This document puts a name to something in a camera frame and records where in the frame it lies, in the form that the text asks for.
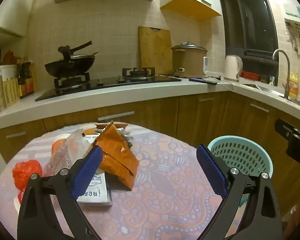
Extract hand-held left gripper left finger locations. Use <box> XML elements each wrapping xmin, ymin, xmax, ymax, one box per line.
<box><xmin>17</xmin><ymin>145</ymin><xmax>104</xmax><ymax>240</ymax></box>

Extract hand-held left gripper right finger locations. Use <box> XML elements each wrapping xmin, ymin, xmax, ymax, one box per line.
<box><xmin>196</xmin><ymin>144</ymin><xmax>283</xmax><ymax>240</ymax></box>

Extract orange snack bag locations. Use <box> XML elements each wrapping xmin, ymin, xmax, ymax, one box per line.
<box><xmin>94</xmin><ymin>121</ymin><xmax>140</xmax><ymax>191</ymax></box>

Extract teal plastic basket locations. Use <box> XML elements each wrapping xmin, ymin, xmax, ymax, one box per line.
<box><xmin>207</xmin><ymin>135</ymin><xmax>274</xmax><ymax>207</ymax></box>

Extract white printed booklet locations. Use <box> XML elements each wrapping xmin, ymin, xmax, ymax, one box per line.
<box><xmin>76</xmin><ymin>172</ymin><xmax>113</xmax><ymax>206</ymax></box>

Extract clear plastic bag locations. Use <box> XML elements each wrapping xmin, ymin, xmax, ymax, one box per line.
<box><xmin>44</xmin><ymin>129</ymin><xmax>100</xmax><ymax>178</ymax></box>

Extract wooden base cabinet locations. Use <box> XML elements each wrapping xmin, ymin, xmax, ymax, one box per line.
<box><xmin>0</xmin><ymin>91</ymin><xmax>300</xmax><ymax>215</ymax></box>

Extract grey crumpled wrapper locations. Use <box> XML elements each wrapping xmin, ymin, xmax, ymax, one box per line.
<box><xmin>115</xmin><ymin>127</ymin><xmax>134</xmax><ymax>147</ymax></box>

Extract red plastic bag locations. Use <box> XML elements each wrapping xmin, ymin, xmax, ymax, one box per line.
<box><xmin>12</xmin><ymin>159</ymin><xmax>43</xmax><ymax>200</ymax></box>

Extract yellow detergent bottle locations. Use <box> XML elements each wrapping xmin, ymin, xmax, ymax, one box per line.
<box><xmin>289</xmin><ymin>72</ymin><xmax>299</xmax><ymax>100</ymax></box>

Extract metal kitchen faucet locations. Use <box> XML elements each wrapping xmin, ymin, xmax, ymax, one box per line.
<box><xmin>272</xmin><ymin>49</ymin><xmax>290</xmax><ymax>99</ymax></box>

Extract steel sink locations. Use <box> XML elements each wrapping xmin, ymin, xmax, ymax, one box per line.
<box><xmin>240</xmin><ymin>82</ymin><xmax>285</xmax><ymax>97</ymax></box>

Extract red plastic container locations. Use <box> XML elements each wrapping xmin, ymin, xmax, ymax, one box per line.
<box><xmin>241</xmin><ymin>70</ymin><xmax>260</xmax><ymax>81</ymax></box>

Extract dark flat device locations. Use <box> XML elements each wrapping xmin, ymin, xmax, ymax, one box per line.
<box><xmin>189</xmin><ymin>77</ymin><xmax>218</xmax><ymax>85</ymax></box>

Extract black glass gas cooktop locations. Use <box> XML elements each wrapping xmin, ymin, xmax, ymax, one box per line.
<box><xmin>35</xmin><ymin>76</ymin><xmax>182</xmax><ymax>102</ymax></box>

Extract black burner grate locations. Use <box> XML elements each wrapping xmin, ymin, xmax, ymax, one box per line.
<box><xmin>122</xmin><ymin>67</ymin><xmax>156</xmax><ymax>78</ymax></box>
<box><xmin>54</xmin><ymin>72</ymin><xmax>90</xmax><ymax>90</ymax></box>

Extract white kitchen countertop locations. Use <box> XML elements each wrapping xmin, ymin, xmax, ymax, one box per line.
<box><xmin>0</xmin><ymin>76</ymin><xmax>300</xmax><ymax>132</ymax></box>

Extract white electric kettle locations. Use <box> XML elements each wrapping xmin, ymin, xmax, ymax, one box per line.
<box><xmin>225</xmin><ymin>55</ymin><xmax>243</xmax><ymax>82</ymax></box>

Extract black wok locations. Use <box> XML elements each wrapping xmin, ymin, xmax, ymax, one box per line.
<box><xmin>44</xmin><ymin>40</ymin><xmax>96</xmax><ymax>78</ymax></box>

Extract dark sauce bottle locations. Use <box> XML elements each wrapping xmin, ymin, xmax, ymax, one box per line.
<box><xmin>16</xmin><ymin>61</ymin><xmax>27</xmax><ymax>99</ymax></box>
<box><xmin>25</xmin><ymin>60</ymin><xmax>35</xmax><ymax>94</ymax></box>

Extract hanging kitchen utensils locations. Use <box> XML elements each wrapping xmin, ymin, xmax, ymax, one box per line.
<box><xmin>286</xmin><ymin>22</ymin><xmax>300</xmax><ymax>60</ymax></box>

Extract brown rice cooker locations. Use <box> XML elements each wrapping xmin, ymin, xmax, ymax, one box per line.
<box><xmin>171</xmin><ymin>42</ymin><xmax>207</xmax><ymax>78</ymax></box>

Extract metal wok lid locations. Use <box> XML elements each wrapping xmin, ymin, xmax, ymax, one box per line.
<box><xmin>59</xmin><ymin>45</ymin><xmax>99</xmax><ymax>61</ymax></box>

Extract wooden cutting board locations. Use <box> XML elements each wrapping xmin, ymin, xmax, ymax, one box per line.
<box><xmin>138</xmin><ymin>26</ymin><xmax>173</xmax><ymax>75</ymax></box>

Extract dark window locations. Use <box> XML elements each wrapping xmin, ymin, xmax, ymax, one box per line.
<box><xmin>217</xmin><ymin>0</ymin><xmax>280</xmax><ymax>63</ymax></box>

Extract thin power cable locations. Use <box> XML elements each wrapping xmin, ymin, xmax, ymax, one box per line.
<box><xmin>205</xmin><ymin>75</ymin><xmax>237</xmax><ymax>93</ymax></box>

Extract white and yellow wall cabinet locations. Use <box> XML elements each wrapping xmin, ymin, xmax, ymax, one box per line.
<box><xmin>160</xmin><ymin>0</ymin><xmax>223</xmax><ymax>22</ymax></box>

